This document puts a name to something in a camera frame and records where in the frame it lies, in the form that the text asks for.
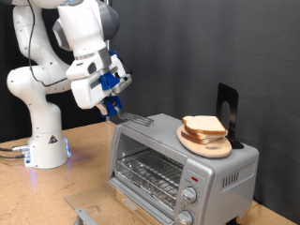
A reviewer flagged black metal bookend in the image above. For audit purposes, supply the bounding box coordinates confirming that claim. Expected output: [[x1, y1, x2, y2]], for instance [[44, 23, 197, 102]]
[[216, 82, 245, 150]]

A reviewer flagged silver toaster oven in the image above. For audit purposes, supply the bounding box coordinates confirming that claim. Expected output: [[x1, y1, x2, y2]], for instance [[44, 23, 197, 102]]
[[108, 112, 261, 225]]

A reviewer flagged silver oven knob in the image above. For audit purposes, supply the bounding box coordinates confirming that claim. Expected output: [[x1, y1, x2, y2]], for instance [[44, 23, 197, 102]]
[[175, 209, 194, 225], [181, 186, 199, 204]]

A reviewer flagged glass oven door with handle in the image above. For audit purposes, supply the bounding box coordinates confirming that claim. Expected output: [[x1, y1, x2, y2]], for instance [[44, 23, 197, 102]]
[[64, 177, 176, 225]]

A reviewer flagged vertical metal pole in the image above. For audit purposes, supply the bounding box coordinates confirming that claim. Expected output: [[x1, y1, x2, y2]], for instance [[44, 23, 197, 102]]
[[104, 0, 112, 123]]

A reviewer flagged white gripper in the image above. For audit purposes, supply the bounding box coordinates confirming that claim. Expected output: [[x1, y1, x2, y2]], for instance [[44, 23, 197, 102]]
[[70, 54, 132, 116]]

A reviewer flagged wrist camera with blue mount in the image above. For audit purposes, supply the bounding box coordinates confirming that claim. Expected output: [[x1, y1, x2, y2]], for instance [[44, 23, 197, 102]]
[[98, 69, 132, 96]]

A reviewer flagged round wooden cutting board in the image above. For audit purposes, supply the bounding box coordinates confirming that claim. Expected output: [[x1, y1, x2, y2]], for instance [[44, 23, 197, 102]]
[[176, 125, 233, 159]]

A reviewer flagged blue-handled metal spatula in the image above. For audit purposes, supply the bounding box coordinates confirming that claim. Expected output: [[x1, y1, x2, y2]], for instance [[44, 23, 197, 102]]
[[100, 96, 155, 128]]

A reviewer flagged black base cable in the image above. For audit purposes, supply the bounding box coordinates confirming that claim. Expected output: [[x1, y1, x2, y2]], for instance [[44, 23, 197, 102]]
[[0, 144, 31, 154], [0, 153, 30, 160]]

